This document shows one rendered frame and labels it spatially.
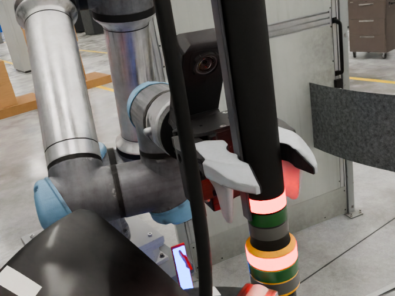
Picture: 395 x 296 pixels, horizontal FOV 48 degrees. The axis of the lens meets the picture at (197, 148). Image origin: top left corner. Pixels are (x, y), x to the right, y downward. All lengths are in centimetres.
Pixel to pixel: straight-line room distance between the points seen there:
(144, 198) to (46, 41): 28
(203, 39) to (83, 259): 22
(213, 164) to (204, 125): 8
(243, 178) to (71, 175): 33
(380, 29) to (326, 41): 457
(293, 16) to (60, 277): 223
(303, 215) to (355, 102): 85
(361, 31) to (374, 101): 507
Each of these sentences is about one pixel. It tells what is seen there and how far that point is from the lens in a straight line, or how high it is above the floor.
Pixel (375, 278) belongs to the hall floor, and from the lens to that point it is 258.
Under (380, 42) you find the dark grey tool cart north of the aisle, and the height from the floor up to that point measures 26.
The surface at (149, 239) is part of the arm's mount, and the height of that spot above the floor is 107.
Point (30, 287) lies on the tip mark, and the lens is 38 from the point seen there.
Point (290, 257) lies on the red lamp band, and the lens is 38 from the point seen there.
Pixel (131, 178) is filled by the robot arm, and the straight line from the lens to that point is 59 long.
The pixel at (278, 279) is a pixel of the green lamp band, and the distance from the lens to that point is 39.
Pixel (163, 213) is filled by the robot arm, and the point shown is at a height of 132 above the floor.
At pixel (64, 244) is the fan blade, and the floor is 142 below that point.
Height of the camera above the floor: 161
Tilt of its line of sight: 21 degrees down
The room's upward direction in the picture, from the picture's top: 10 degrees counter-clockwise
